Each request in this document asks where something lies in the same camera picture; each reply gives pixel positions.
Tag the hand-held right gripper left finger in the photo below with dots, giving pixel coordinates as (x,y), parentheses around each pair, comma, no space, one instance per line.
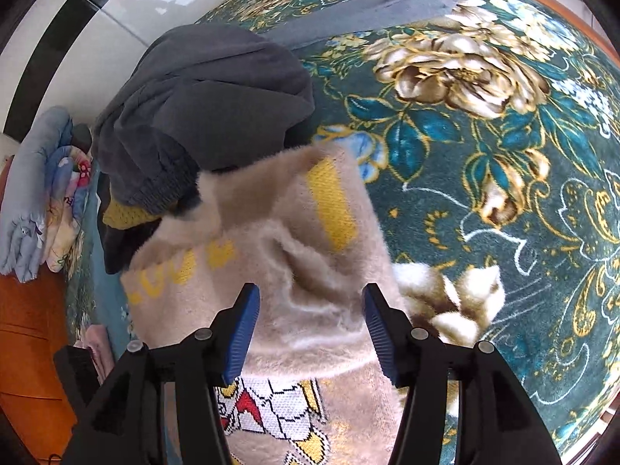
(242,332)

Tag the black and white wardrobe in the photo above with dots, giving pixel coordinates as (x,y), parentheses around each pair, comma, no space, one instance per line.
(72,34)

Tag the dark grey sweatshirt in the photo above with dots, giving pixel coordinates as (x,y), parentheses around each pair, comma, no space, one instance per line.
(203,106)

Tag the grey pants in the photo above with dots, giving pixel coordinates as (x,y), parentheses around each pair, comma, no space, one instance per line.
(368,14)

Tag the beige fuzzy sweater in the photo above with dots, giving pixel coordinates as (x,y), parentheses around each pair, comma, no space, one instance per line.
(310,261)

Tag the floral teal blanket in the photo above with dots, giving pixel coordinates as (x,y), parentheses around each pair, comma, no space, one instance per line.
(484,155)

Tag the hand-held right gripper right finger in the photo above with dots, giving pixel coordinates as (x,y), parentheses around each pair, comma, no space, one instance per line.
(380,332)

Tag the pink cloth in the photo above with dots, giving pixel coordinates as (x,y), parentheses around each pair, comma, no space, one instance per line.
(99,348)

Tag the folded light blue quilt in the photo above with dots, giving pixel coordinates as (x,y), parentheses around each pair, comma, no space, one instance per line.
(34,189)

